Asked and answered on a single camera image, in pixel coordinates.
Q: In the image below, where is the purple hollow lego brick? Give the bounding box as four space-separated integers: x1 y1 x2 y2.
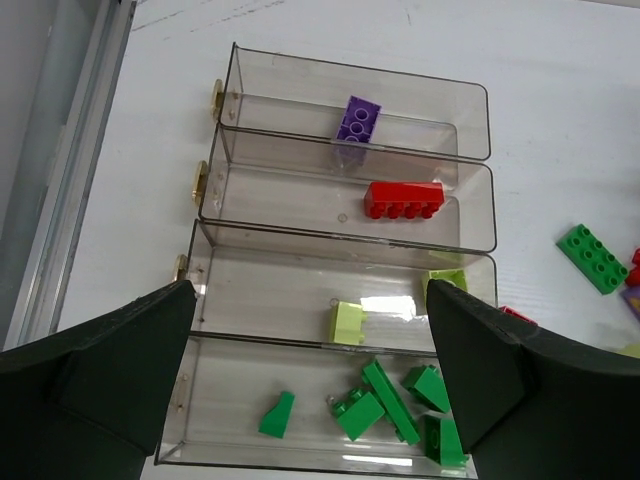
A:
621 286 640 321

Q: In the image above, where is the green lego plate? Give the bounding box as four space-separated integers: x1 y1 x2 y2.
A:
556 224 629 295

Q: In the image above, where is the clear compartment organizer tray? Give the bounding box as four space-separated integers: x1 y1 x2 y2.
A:
155 46 497 479

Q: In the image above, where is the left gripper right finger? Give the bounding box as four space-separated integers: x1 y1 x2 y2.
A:
426 280 639 479

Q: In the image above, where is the yellow-green lego brick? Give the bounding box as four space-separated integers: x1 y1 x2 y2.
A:
329 301 367 346
617 343 640 359
421 269 468 299

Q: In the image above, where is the red curved lego piece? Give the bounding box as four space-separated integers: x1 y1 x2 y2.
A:
625 248 640 287

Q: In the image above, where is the pink green printed lego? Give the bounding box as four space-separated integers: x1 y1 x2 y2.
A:
336 96 381 143

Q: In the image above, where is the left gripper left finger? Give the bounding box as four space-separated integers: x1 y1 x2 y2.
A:
1 280 196 479

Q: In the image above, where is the small green slope lego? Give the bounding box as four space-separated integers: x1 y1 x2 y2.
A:
422 415 468 468

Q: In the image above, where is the long red lego brick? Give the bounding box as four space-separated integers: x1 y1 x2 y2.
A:
363 181 445 220

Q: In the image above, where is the small red lego cube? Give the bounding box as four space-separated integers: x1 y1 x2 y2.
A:
499 305 537 325

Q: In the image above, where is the small green lego top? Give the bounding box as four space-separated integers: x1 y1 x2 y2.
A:
401 365 451 413

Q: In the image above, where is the metal table rail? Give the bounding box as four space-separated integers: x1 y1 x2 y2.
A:
1 1 137 350

